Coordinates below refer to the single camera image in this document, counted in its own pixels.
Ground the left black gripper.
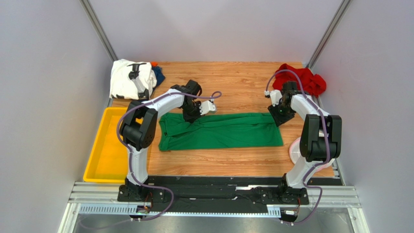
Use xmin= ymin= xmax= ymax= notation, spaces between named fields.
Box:
xmin=182 ymin=101 xmax=206 ymax=124

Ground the green t shirt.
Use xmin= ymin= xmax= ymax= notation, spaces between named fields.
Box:
xmin=158 ymin=113 xmax=284 ymax=151

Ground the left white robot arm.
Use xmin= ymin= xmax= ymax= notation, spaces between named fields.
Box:
xmin=118 ymin=80 xmax=202 ymax=187

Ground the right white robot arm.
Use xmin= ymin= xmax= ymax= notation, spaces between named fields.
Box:
xmin=264 ymin=81 xmax=343 ymax=189

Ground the white pink round basket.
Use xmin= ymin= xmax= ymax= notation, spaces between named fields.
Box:
xmin=289 ymin=137 xmax=335 ymax=172

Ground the red t shirt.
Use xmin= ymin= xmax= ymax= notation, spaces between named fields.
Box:
xmin=272 ymin=63 xmax=327 ymax=97

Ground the blue t shirt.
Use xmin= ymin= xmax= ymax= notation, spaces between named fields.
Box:
xmin=141 ymin=65 xmax=166 ymax=100

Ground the white printed t shirt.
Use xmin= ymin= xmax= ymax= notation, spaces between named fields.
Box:
xmin=109 ymin=59 xmax=157 ymax=100

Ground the yellow plastic bin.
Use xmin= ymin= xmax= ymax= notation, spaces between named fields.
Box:
xmin=83 ymin=107 xmax=128 ymax=184

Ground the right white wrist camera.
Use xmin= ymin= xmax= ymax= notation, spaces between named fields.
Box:
xmin=264 ymin=89 xmax=282 ymax=106

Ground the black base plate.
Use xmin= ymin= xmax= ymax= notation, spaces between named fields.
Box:
xmin=117 ymin=176 xmax=311 ymax=214

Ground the right aluminium frame post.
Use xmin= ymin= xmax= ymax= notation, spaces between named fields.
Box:
xmin=306 ymin=0 xmax=353 ymax=69

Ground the aluminium frame post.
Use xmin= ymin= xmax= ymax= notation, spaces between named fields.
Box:
xmin=80 ymin=0 xmax=118 ymax=61
xmin=306 ymin=0 xmax=353 ymax=69

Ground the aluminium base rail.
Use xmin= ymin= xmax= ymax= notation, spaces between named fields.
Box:
xmin=58 ymin=182 xmax=370 ymax=233

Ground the left aluminium frame post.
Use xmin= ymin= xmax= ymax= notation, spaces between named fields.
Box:
xmin=80 ymin=0 xmax=118 ymax=61

